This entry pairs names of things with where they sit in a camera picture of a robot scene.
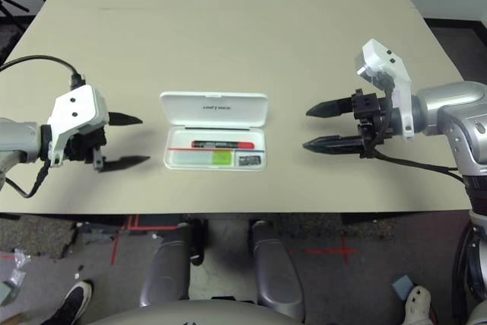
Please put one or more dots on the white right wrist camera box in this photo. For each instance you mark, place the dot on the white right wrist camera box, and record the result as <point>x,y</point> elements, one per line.
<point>380,55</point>

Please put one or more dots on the blue foam block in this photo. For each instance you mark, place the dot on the blue foam block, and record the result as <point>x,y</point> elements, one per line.
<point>402,285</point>

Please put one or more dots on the translucent highlighter with green cap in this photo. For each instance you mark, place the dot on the translucent highlighter with green cap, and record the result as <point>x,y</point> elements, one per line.
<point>222,158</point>

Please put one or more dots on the white plastic pencil case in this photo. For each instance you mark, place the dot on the white plastic pencil case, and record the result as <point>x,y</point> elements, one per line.
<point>228,112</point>

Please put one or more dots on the grey robot leg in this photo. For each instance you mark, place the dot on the grey robot leg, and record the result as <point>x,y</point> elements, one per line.
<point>165,264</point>
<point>275,271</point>

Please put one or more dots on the red and black marker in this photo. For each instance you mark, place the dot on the red and black marker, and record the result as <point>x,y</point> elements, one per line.
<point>220,145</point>

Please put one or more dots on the grey right robot leg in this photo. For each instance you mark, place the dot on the grey right robot leg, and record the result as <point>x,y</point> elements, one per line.
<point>275,271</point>

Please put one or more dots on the small black binder clip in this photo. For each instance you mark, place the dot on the small black binder clip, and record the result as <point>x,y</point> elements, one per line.
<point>249,160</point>

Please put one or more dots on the grey left robot leg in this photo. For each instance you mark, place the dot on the grey left robot leg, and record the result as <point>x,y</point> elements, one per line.
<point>165,264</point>

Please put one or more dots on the black tripod rod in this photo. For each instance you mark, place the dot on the black tripod rod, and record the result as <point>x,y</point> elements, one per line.
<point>11,3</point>

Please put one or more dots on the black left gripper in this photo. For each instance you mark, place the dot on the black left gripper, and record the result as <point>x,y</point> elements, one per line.
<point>83,146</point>

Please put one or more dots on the grey robot torso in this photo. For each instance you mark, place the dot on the grey robot torso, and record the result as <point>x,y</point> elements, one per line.
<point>190,313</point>

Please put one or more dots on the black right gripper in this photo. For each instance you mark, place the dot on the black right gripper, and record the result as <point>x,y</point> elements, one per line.
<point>371,119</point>

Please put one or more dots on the dark foam floor piece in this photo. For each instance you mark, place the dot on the dark foam floor piece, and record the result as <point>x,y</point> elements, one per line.
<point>38,233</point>

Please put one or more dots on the clear plastic bag litter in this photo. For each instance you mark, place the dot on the clear plastic bag litter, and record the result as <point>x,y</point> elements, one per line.
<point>19,264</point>

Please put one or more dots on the black sneaker with white sole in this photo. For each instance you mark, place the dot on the black sneaker with white sole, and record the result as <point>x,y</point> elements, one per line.
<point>72,302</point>

